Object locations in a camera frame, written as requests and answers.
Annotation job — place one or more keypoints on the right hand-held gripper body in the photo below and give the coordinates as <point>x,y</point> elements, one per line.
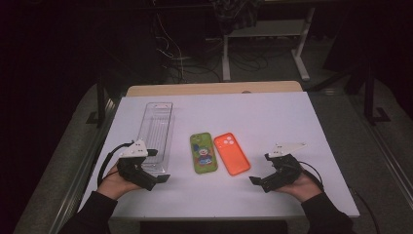
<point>285,172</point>

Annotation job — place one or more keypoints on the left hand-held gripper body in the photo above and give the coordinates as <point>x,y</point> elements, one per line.
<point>133,170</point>

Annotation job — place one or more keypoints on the clear plastic tray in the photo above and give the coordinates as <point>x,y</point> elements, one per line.
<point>157,126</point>

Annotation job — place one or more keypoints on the orange phone case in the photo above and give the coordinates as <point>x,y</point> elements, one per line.
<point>232,156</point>

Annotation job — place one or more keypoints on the green cartoon phone case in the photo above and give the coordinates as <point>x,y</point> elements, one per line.
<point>203,152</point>

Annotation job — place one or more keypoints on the person's right hand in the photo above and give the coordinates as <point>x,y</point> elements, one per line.
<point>303,188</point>

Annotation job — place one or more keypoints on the person's left hand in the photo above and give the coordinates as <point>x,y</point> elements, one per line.
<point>113,187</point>

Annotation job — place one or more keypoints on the black metal stand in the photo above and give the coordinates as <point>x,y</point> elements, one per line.
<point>101,97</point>
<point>369,94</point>

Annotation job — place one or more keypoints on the dark patterned cloth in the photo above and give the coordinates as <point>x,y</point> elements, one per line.
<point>235,13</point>

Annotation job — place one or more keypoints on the grey metal rail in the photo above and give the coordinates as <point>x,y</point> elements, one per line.
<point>81,185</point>
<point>386,152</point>

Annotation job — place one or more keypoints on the white metal desk frame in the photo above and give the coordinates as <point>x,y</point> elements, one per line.
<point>266,28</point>

